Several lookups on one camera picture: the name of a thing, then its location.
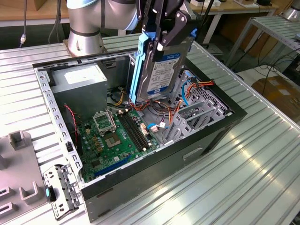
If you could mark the blue expansion slot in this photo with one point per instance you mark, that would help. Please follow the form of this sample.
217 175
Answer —
112 167

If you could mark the black RAM slot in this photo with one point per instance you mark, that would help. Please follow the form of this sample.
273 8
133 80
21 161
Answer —
136 131
129 131
133 131
139 131

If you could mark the black case fan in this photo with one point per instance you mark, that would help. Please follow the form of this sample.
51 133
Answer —
69 117

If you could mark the wooden desk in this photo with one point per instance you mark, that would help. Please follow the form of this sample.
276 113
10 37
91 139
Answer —
42 15

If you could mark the grey metal disk bay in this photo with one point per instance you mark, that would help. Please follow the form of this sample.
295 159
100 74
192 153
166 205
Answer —
185 126

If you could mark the grey power supply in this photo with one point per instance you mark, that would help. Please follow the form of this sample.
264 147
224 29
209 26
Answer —
79 98

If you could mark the grey parts rack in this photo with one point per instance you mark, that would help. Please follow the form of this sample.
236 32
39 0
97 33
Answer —
21 168

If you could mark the hard disk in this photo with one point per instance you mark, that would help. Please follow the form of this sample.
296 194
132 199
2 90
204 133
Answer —
161 75

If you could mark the grey metal slot retainer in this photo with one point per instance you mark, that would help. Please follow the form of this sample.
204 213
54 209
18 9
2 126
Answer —
57 172

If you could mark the CPU socket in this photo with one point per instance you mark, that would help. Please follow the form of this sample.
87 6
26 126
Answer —
112 140

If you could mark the large cardboard box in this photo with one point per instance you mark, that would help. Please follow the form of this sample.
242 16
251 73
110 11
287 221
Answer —
281 93

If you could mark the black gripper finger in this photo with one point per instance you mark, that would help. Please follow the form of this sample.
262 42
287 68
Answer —
158 28
146 14

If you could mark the green motherboard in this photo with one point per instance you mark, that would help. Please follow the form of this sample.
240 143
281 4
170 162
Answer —
117 152

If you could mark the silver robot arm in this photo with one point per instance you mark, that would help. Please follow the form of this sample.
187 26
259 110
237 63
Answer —
86 21

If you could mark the black PC case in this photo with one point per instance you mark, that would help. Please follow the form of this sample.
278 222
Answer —
152 175

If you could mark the small cardboard box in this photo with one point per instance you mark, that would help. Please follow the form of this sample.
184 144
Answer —
39 4

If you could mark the metal slat side table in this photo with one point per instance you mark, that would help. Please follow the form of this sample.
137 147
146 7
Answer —
274 28

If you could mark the black chipset chip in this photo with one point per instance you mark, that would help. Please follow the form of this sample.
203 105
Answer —
95 163

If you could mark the black latch with blue button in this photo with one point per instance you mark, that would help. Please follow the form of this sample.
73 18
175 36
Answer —
52 194

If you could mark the black stand pole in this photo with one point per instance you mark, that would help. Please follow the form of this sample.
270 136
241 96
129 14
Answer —
203 23

